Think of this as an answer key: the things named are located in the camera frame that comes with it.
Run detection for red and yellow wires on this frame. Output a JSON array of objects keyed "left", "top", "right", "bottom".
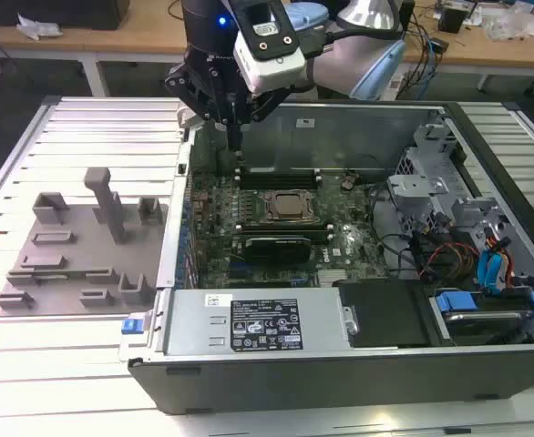
[{"left": 419, "top": 241, "right": 478, "bottom": 279}]

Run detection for wooden desk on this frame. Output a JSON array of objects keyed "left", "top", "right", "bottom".
[{"left": 0, "top": 0, "right": 534, "bottom": 66}]

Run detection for small black box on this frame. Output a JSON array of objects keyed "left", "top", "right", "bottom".
[{"left": 437, "top": 6, "right": 467, "bottom": 35}]

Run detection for silver chipset heatsink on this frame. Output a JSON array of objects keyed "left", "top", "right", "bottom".
[{"left": 317, "top": 269, "right": 349, "bottom": 287}]

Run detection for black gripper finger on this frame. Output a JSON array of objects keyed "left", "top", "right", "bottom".
[
  {"left": 164, "top": 63, "right": 237, "bottom": 154},
  {"left": 236, "top": 85, "right": 292, "bottom": 154}
]

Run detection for hard disk in blue carrier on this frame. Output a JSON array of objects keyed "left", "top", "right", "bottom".
[{"left": 430, "top": 290, "right": 534, "bottom": 348}]

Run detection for tall black box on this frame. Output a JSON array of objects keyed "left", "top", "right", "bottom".
[{"left": 398, "top": 0, "right": 417, "bottom": 29}]

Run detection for crumpled white plastic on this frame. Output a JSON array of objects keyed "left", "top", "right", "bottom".
[{"left": 15, "top": 12, "right": 64, "bottom": 42}]

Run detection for black graphics card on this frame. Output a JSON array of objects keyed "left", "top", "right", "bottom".
[{"left": 243, "top": 235, "right": 313, "bottom": 265}]

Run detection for green motherboard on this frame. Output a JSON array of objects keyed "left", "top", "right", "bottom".
[{"left": 182, "top": 170, "right": 400, "bottom": 290}]

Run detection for metal drive cage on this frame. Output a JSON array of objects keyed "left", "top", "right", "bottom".
[{"left": 386, "top": 121, "right": 512, "bottom": 256}]

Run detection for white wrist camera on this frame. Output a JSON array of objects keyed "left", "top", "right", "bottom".
[{"left": 232, "top": 0, "right": 307, "bottom": 96}]

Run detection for grey case latch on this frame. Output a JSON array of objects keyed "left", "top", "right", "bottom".
[{"left": 177, "top": 107, "right": 204, "bottom": 129}]

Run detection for blue data wire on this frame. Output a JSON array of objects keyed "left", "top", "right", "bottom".
[{"left": 475, "top": 249, "right": 508, "bottom": 296}]

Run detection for large black box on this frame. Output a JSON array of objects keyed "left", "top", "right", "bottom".
[{"left": 0, "top": 0, "right": 131, "bottom": 31}]

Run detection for black camera cable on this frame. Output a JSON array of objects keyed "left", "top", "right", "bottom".
[{"left": 303, "top": 25, "right": 407, "bottom": 59}]

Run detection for black RAM slot bank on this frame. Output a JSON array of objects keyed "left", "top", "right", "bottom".
[
  {"left": 235, "top": 165, "right": 322, "bottom": 190},
  {"left": 234, "top": 221, "right": 335, "bottom": 244}
]

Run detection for blue cable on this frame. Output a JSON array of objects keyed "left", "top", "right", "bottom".
[{"left": 411, "top": 17, "right": 437, "bottom": 100}]

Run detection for black plastic shroud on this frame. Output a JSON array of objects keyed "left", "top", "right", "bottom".
[{"left": 333, "top": 279, "right": 432, "bottom": 351}]

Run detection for silver CPU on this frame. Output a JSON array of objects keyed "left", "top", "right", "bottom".
[{"left": 273, "top": 195, "right": 305, "bottom": 218}]

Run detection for clear plastic bags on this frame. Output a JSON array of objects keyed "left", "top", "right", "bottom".
[{"left": 482, "top": 3, "right": 534, "bottom": 43}]

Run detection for grey parts rack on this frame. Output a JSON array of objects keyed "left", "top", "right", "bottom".
[{"left": 0, "top": 167, "right": 170, "bottom": 319}]

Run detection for blue case latch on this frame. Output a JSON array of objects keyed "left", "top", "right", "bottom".
[{"left": 120, "top": 318, "right": 148, "bottom": 336}]

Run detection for grey power supply unit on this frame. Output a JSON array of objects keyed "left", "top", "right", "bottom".
[{"left": 164, "top": 289, "right": 358, "bottom": 360}]

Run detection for black open PC case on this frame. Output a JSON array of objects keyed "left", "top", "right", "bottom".
[{"left": 118, "top": 97, "right": 534, "bottom": 415}]

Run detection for CPU socket with cover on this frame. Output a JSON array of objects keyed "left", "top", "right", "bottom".
[{"left": 260, "top": 189, "right": 317, "bottom": 225}]

